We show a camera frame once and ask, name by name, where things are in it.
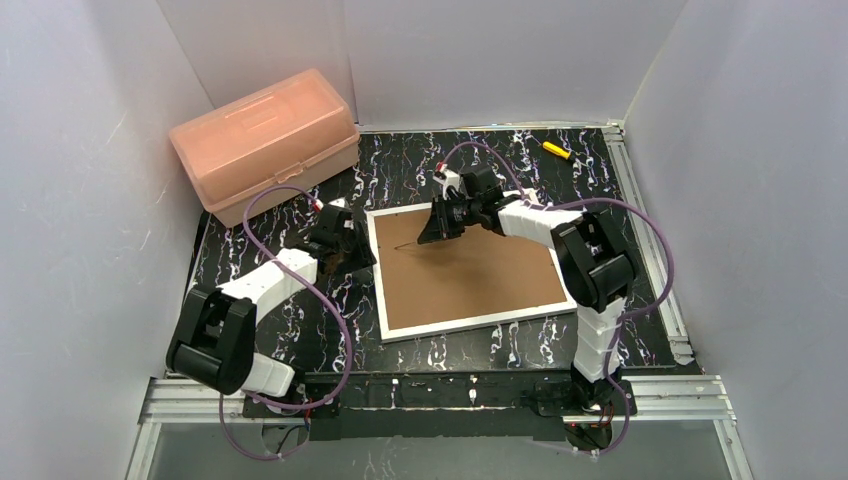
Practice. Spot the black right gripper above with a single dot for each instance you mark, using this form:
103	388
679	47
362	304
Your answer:
448	216

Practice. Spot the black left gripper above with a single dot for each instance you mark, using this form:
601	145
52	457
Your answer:
348	244

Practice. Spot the white picture frame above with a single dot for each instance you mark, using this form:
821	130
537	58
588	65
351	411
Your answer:
476	280

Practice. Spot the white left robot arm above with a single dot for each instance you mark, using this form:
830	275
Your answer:
214	339

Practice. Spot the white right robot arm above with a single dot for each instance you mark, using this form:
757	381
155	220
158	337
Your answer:
594	260

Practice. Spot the pink plastic storage box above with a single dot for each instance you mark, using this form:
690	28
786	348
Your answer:
252	154

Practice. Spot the yellow screwdriver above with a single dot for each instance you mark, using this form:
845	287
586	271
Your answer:
557	150

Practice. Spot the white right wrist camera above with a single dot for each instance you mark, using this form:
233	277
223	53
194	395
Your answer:
448	180

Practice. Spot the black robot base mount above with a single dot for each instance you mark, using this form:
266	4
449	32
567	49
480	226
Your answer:
538	404

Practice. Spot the aluminium rail frame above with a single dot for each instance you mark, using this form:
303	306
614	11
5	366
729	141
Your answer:
658	359

